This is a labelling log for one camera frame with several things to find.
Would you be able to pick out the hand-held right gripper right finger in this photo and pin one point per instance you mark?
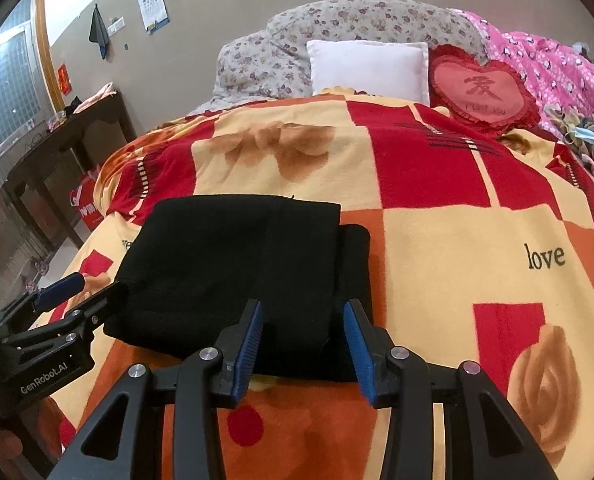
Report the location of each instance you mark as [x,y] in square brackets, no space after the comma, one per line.
[359,355]

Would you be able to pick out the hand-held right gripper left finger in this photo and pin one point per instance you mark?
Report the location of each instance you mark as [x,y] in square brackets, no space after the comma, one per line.
[249,355]

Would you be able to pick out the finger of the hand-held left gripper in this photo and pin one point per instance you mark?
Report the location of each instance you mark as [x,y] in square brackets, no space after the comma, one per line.
[62,290]
[97,307]

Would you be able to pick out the black pants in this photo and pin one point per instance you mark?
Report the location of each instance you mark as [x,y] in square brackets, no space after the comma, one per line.
[227,270]

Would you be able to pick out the patterned slipper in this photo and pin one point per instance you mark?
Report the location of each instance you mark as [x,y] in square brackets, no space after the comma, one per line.
[41,265]

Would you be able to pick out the red shopping bag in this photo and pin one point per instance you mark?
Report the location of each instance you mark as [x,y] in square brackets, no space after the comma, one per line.
[84,200]

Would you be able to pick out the printed blanket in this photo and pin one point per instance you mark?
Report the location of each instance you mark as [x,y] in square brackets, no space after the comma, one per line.
[452,310]

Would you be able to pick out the dark wooden table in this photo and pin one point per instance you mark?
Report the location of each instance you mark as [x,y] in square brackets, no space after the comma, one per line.
[67,140]

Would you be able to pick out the pink cloth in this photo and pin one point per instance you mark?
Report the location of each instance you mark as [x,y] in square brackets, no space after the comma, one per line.
[94,97]

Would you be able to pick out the red paper sign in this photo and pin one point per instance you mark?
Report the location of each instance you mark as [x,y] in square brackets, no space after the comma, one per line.
[64,78]

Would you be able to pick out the glass block window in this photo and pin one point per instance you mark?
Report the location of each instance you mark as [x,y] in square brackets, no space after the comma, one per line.
[7,75]

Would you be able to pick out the dark hanging cloth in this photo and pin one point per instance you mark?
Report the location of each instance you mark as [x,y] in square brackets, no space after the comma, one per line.
[98,30]

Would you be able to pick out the white pillow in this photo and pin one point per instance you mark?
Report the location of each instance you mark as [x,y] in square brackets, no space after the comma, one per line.
[372,70]

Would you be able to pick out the floral pillow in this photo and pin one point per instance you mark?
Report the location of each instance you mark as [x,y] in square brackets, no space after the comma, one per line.
[377,20]
[252,65]

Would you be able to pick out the red heart cushion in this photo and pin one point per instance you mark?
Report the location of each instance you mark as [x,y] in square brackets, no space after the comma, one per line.
[482,90]

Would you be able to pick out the colourful patterned cloth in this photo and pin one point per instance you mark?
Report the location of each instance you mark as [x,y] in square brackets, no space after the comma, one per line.
[587,145]

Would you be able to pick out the pink printed quilt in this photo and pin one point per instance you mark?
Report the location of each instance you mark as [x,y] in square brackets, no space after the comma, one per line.
[552,70]

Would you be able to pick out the white wall socket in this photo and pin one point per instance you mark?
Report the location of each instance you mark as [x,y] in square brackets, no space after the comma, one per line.
[116,25]

